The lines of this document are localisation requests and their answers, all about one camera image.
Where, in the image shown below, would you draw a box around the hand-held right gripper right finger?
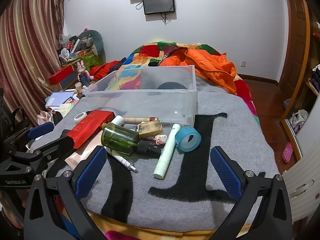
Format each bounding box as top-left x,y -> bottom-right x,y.
209,145 -> 293,240

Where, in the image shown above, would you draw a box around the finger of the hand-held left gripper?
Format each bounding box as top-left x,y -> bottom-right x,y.
10,122 -> 55,153
0,129 -> 76,175

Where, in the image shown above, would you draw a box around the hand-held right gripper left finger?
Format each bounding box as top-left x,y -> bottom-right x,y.
23,145 -> 108,240

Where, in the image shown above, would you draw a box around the beige tube with white cap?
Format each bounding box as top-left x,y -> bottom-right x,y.
64,115 -> 125,171

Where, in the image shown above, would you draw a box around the long red box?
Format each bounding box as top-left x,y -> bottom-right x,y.
67,110 -> 116,148

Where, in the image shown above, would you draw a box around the clear plastic storage bin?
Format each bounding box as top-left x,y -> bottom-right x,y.
82,65 -> 198,127

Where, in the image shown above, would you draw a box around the pink plastic bag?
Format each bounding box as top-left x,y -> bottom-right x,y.
37,111 -> 54,127

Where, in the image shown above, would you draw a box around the black handheld device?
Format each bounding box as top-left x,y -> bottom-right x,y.
51,111 -> 63,126

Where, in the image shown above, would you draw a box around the white tape roll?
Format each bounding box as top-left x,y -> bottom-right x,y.
74,112 -> 88,124

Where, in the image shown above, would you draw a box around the beige paper packet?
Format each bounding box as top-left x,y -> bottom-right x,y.
59,104 -> 75,117

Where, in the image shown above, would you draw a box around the slim white tube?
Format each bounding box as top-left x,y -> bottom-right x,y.
107,151 -> 138,173

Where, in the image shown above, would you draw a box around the blue notebook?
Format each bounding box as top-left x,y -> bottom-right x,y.
46,91 -> 75,107

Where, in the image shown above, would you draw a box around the green glass dropper bottle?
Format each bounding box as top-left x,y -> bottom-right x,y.
101,123 -> 163,155

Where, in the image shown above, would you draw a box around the blue tape roll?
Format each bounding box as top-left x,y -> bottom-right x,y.
174,126 -> 202,152

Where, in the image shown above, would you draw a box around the red and grey box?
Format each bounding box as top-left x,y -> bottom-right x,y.
48,66 -> 77,90

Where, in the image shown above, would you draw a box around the mint green tube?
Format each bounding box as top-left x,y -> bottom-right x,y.
153,124 -> 181,179

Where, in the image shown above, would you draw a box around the pink clog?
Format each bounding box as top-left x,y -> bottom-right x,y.
282,142 -> 293,164

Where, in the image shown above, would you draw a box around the pink rabbit toy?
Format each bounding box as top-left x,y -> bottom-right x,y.
76,60 -> 90,87

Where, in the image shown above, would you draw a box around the brown paper-wrapped roll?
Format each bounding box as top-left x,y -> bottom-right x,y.
123,116 -> 159,124

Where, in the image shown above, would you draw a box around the small white pink charm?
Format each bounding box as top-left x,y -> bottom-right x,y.
154,134 -> 168,145

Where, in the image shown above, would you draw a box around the beige soap box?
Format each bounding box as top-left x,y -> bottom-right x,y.
137,120 -> 163,138

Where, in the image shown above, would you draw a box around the white slatted panel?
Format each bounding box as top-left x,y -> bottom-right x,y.
282,140 -> 320,223

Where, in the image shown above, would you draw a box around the red garment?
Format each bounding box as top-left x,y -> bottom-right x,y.
90,60 -> 120,80

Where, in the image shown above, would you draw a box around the green gift box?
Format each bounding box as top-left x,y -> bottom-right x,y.
61,52 -> 103,67

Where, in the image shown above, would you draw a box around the striped red curtain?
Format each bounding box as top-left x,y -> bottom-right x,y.
0,0 -> 67,125

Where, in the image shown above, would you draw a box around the white bag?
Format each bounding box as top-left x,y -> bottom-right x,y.
290,110 -> 309,133

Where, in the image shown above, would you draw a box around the pile of assorted boxes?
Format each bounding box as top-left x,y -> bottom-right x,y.
59,31 -> 95,60

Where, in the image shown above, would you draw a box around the wooden wardrobe with shelves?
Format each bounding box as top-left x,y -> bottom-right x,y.
295,100 -> 320,155

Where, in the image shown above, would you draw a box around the orange puffer jacket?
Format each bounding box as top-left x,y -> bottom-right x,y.
160,47 -> 237,95

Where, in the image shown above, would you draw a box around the colourful patchwork quilt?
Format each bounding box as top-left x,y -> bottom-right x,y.
105,41 -> 260,125

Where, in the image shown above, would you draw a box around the folded dark clothes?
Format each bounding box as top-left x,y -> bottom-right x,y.
310,65 -> 320,93

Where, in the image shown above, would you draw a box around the wooden door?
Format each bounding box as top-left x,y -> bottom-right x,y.
277,0 -> 310,88

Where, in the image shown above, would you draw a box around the black monitor cable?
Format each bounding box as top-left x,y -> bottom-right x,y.
160,11 -> 171,25

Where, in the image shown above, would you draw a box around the small black wall monitor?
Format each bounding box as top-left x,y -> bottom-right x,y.
142,0 -> 175,15

